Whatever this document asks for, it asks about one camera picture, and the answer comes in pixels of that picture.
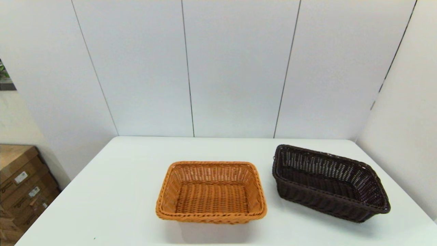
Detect dark brown wicker basket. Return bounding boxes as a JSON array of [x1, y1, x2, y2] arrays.
[[272, 144, 391, 223]]

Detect brown cardboard box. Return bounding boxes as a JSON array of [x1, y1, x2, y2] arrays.
[[14, 188, 62, 233], [0, 205, 25, 246], [0, 144, 47, 202], [0, 171, 57, 219]]

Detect orange wicker basket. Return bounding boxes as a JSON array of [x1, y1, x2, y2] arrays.
[[155, 161, 268, 225]]

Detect dark framed plant picture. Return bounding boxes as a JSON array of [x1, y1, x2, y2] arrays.
[[0, 59, 17, 91]]

